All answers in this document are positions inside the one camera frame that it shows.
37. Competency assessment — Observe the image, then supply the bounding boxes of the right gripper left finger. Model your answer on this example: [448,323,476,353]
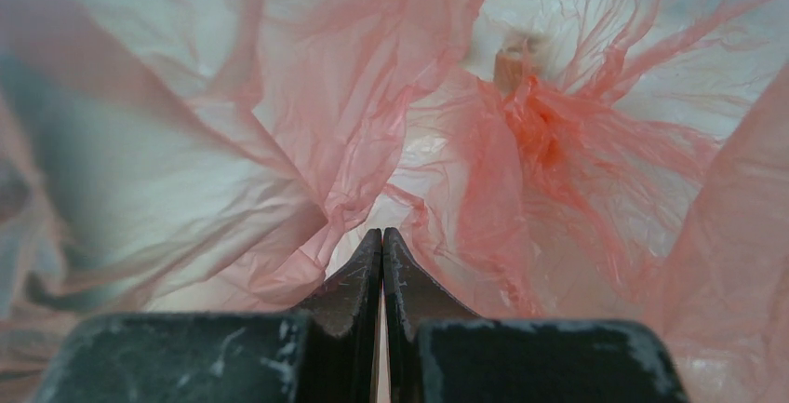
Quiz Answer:
[34,229,382,403]

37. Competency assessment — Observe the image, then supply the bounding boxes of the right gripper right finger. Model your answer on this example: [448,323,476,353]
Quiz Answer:
[382,228,689,403]

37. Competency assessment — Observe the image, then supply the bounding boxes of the red plastic trash bag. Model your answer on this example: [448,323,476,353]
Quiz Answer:
[1,0,788,402]

